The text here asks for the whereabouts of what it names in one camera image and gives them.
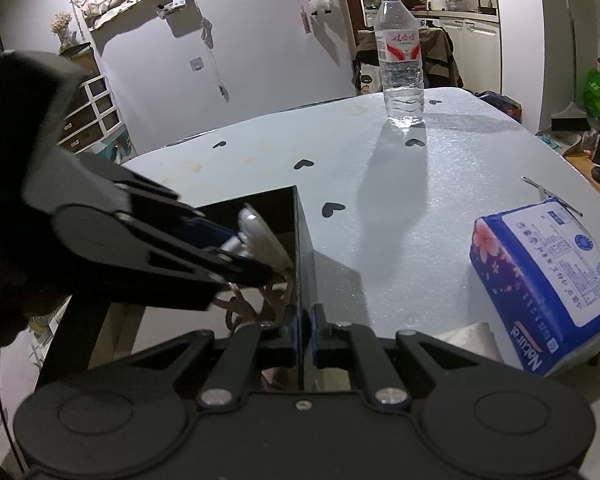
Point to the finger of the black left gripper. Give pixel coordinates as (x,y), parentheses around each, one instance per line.
(133,241)

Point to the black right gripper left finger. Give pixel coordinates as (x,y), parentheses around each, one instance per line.
(247,353)

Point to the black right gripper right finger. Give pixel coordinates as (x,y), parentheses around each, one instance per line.
(356,349)

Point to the black storage box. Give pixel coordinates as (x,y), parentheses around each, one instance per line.
(281,209)

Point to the white drawer cabinet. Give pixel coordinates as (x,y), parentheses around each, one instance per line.
(93,116)

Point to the white crumpled tissue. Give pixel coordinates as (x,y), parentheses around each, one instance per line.
(476,338)

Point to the dried flower bouquet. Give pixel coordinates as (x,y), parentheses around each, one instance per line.
(60,26)

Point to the blue tissue paper pack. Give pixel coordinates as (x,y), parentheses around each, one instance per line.
(541,269)

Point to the metal hair clip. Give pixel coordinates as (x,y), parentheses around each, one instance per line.
(547,195)

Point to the clear plastic water bottle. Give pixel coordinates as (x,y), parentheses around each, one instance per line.
(400,63)

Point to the white kitchen cabinet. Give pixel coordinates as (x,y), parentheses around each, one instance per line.
(476,40)

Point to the green shopping bag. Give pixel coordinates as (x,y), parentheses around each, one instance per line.
(591,94)

